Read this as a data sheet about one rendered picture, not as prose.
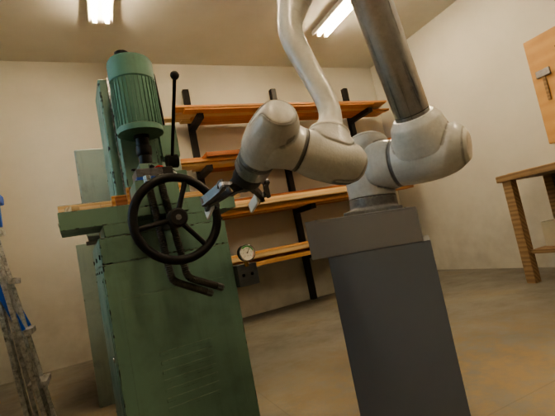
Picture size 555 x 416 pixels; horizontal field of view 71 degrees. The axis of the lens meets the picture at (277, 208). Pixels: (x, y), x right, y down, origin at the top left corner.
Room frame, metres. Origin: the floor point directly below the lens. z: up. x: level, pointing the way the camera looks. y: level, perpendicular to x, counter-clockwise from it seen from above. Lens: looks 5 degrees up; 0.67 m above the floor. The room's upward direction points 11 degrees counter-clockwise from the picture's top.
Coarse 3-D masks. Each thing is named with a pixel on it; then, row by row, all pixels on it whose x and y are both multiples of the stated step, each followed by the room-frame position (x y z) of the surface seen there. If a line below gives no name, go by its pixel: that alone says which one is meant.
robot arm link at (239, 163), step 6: (240, 156) 0.88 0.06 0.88; (240, 162) 0.88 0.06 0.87; (240, 168) 0.89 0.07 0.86; (246, 168) 0.88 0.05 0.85; (252, 168) 0.87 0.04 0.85; (240, 174) 0.90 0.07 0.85; (246, 174) 0.89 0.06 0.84; (252, 174) 0.89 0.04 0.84; (258, 174) 0.89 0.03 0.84; (264, 174) 0.90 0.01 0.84; (246, 180) 0.91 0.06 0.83; (252, 180) 0.91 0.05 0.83; (258, 180) 0.91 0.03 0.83; (264, 180) 0.93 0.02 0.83
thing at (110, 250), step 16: (208, 224) 1.43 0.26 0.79; (224, 224) 1.46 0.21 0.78; (112, 240) 1.27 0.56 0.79; (128, 240) 1.30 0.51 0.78; (192, 240) 1.40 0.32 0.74; (224, 240) 1.46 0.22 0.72; (96, 256) 1.52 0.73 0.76; (112, 256) 1.27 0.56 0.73; (128, 256) 1.29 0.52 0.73; (144, 256) 1.32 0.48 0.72
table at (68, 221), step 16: (96, 208) 1.26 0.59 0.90; (112, 208) 1.28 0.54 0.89; (128, 208) 1.31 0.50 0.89; (144, 208) 1.24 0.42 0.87; (160, 208) 1.26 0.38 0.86; (192, 208) 1.41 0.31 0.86; (224, 208) 1.47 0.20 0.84; (64, 224) 1.21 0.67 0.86; (80, 224) 1.23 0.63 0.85; (96, 224) 1.25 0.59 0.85; (112, 224) 1.28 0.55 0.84
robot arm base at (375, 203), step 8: (352, 200) 1.27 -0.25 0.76; (360, 200) 1.23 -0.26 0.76; (368, 200) 1.22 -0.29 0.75; (376, 200) 1.21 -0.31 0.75; (384, 200) 1.21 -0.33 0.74; (392, 200) 1.23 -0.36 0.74; (352, 208) 1.27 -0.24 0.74; (360, 208) 1.23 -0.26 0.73; (368, 208) 1.21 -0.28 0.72; (376, 208) 1.21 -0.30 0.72; (384, 208) 1.20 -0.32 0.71; (392, 208) 1.19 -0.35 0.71
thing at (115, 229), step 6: (192, 216) 1.41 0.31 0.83; (198, 216) 1.42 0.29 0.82; (204, 216) 1.43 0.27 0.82; (126, 222) 1.30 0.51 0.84; (138, 222) 1.32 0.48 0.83; (144, 222) 1.33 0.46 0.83; (150, 222) 1.34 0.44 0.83; (192, 222) 1.41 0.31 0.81; (198, 222) 1.42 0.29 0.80; (102, 228) 1.28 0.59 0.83; (108, 228) 1.27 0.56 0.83; (114, 228) 1.28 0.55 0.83; (120, 228) 1.29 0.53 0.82; (126, 228) 1.30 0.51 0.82; (102, 234) 1.33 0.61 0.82; (108, 234) 1.27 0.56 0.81; (114, 234) 1.28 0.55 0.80; (120, 234) 1.29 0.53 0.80
